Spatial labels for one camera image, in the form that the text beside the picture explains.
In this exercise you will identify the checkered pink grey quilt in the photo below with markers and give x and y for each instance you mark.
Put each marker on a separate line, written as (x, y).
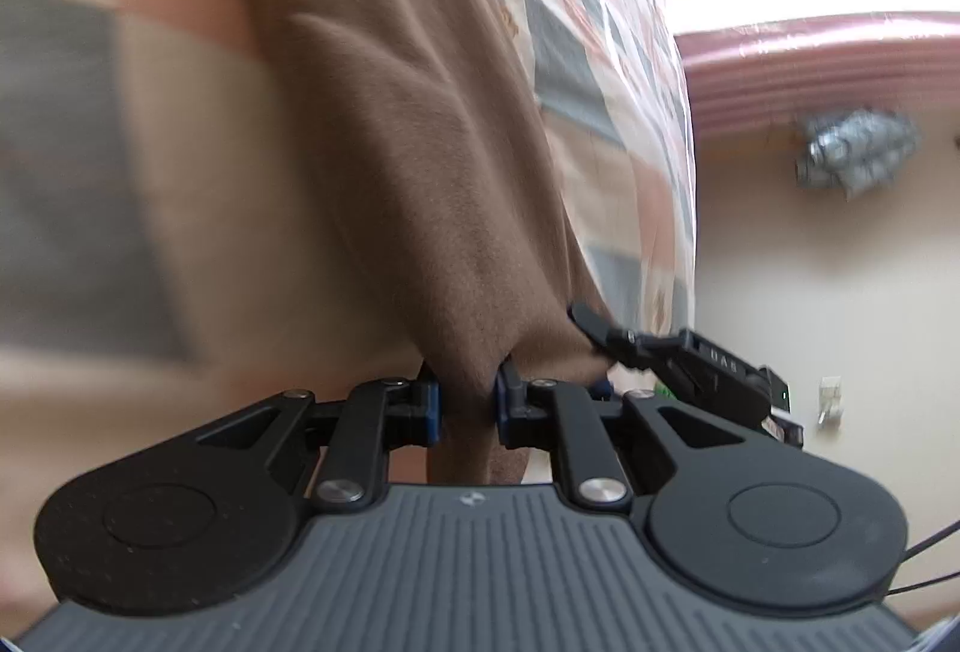
(163, 263)

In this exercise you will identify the pink curtain right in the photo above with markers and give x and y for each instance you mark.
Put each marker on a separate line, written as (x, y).
(745, 79)

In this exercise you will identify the hanging grey patterned cloth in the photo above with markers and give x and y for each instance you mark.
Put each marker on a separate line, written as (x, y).
(855, 151)

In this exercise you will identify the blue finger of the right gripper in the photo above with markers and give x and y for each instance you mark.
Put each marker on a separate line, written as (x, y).
(627, 347)

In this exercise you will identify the white wall outlet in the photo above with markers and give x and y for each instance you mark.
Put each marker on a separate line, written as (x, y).
(830, 402)

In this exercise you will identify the brown garment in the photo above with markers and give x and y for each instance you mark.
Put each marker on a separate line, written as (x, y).
(428, 152)

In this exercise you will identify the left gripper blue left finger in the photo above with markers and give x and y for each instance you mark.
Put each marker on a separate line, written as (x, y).
(359, 435)

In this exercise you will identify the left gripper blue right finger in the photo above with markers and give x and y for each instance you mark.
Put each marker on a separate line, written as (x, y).
(571, 425)

